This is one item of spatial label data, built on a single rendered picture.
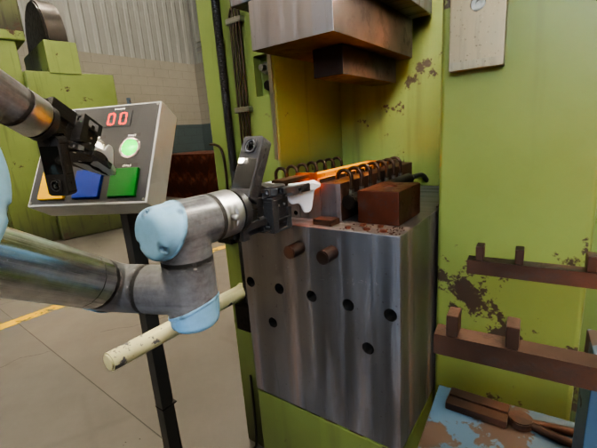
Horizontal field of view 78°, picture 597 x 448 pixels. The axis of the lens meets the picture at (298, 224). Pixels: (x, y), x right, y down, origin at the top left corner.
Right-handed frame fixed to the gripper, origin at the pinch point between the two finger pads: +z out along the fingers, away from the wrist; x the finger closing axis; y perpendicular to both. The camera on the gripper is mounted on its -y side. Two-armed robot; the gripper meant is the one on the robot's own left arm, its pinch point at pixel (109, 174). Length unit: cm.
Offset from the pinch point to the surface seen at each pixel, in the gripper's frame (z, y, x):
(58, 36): 225, 286, 296
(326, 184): 1, -5, -51
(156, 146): 5.8, 9.8, -7.0
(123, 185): 4.4, -1.0, -0.4
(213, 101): 17.7, 29.7, -15.0
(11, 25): 192, 274, 322
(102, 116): 5.2, 19.4, 9.8
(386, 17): 1, 36, -64
